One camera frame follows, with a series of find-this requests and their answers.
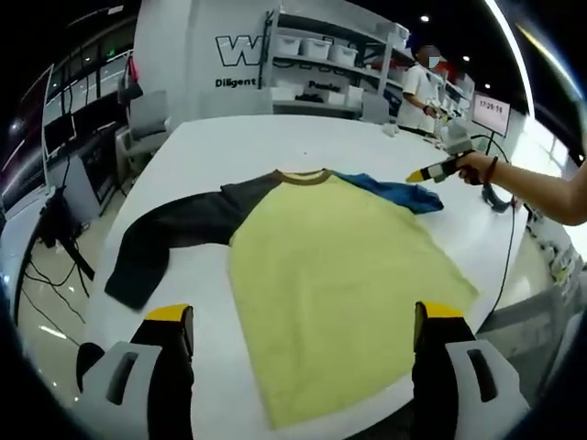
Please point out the white storage bin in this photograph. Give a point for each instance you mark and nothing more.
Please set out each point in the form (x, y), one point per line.
(343, 54)
(287, 45)
(316, 49)

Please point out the white crumpled cloth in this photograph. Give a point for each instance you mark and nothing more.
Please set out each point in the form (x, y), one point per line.
(390, 130)

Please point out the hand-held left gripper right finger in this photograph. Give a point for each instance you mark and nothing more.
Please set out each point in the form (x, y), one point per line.
(435, 366)

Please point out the yellow garment grey blue sleeves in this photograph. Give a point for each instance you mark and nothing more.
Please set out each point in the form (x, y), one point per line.
(330, 256)

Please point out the white shelf box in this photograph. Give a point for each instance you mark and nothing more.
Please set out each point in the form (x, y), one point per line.
(354, 96)
(286, 93)

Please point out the grey chair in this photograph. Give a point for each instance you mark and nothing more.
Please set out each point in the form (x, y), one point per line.
(377, 109)
(147, 117)

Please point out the black computer monitor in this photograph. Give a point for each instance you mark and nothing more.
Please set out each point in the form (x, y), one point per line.
(59, 135)

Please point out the black tripod stand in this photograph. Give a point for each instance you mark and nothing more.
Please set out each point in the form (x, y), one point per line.
(64, 229)

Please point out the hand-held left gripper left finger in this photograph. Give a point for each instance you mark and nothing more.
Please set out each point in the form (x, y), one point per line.
(169, 366)

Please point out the grey metal shelving unit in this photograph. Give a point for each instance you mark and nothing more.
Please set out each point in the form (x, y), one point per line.
(335, 69)

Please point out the person's right hand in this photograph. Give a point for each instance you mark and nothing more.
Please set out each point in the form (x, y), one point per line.
(472, 167)

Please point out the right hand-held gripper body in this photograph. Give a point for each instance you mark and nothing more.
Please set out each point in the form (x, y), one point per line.
(458, 142)

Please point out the pink digital clock screen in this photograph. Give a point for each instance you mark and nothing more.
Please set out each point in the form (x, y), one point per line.
(491, 113)

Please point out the grey curved tool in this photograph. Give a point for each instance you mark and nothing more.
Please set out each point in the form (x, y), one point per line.
(494, 199)

